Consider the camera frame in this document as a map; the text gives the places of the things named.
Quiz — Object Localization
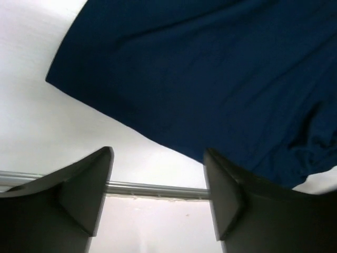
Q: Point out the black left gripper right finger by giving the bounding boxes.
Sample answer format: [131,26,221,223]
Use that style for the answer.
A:
[204,149,336,252]

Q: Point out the navy blue shorts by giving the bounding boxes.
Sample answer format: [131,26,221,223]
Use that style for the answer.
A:
[46,1,336,188]

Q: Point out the aluminium front rail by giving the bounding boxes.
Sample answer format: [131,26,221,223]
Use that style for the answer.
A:
[1,171,210,200]

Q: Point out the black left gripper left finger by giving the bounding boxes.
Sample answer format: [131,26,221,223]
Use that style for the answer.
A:
[1,147,114,252]

